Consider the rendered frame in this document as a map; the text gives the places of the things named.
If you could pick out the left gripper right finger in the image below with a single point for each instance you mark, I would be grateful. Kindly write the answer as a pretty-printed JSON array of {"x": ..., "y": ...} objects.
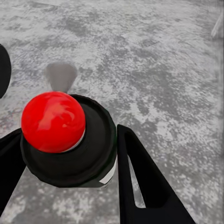
[{"x": 162, "y": 204}]

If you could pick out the insectifuge atomizer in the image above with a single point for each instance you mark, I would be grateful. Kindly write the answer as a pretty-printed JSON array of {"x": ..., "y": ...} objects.
[{"x": 68, "y": 141}]

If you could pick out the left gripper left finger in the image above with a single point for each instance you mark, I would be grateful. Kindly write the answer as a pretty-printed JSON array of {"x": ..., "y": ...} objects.
[{"x": 11, "y": 165}]

